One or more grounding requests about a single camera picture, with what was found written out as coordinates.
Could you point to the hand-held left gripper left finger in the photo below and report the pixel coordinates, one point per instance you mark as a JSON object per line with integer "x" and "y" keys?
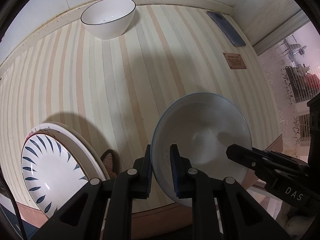
{"x": 150, "y": 177}

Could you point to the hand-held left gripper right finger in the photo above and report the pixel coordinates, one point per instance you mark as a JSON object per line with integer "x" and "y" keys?
{"x": 175, "y": 172}

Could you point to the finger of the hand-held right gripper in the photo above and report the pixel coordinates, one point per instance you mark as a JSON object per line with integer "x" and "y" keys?
{"x": 315, "y": 130}
{"x": 250, "y": 156}

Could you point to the blue rimmed printed bowl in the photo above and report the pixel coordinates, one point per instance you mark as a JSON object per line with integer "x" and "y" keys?
{"x": 205, "y": 130}

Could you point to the blue leaf striped plate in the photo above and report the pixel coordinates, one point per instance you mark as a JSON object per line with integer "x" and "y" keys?
{"x": 50, "y": 175}

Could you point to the pink flower white plate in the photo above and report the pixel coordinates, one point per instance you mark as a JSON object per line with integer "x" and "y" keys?
{"x": 41, "y": 130}

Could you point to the lace patterned glass door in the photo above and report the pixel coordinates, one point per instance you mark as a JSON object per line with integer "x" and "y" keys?
{"x": 275, "y": 62}

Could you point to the striped cat table mat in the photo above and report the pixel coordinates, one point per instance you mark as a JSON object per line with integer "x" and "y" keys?
{"x": 112, "y": 92}

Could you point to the brown mat label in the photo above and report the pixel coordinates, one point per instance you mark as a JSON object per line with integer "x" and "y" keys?
{"x": 234, "y": 60}

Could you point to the blue smartphone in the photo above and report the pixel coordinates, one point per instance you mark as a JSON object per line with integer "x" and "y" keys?
{"x": 225, "y": 27}

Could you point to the white bowl with black rim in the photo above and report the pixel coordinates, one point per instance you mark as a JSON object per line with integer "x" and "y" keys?
{"x": 107, "y": 27}

